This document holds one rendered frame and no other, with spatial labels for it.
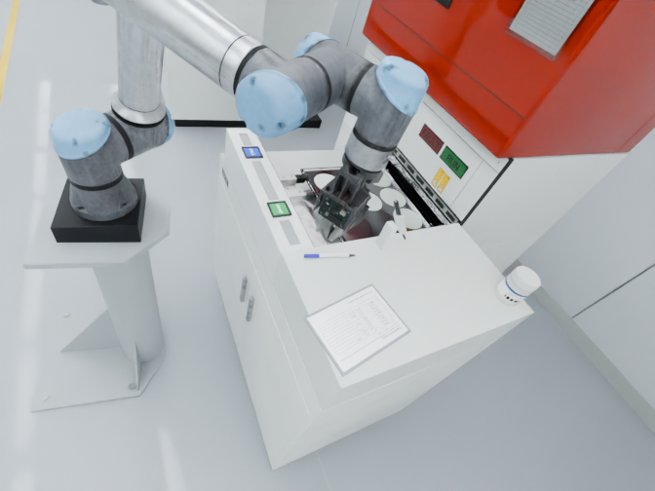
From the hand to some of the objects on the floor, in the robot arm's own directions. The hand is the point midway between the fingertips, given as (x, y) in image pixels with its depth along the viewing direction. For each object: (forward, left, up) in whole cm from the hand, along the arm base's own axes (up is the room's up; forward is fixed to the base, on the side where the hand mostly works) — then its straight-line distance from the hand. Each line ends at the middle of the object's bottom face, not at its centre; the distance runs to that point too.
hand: (331, 232), depth 73 cm
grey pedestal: (-62, +41, -107) cm, 130 cm away
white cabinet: (+16, +24, -113) cm, 116 cm away
